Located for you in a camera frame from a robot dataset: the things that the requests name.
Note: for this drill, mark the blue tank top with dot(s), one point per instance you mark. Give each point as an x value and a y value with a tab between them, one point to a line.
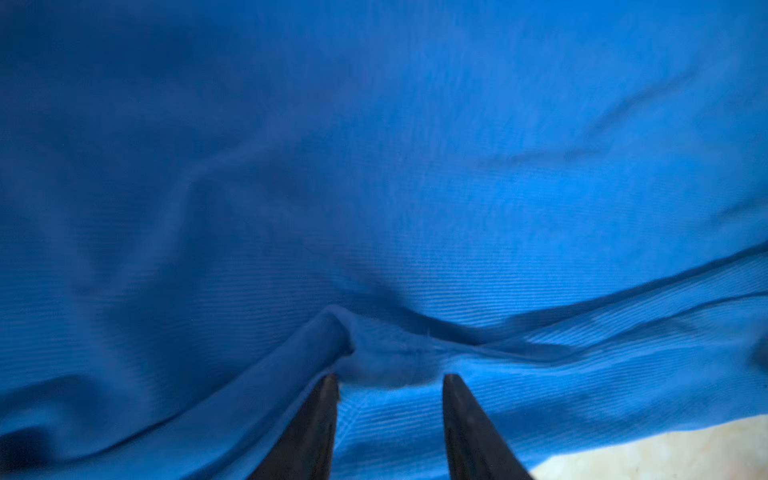
207	206

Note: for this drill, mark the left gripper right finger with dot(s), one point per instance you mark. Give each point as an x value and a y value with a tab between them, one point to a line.
474	448

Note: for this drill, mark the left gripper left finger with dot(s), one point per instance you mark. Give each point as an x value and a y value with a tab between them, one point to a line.
305	449

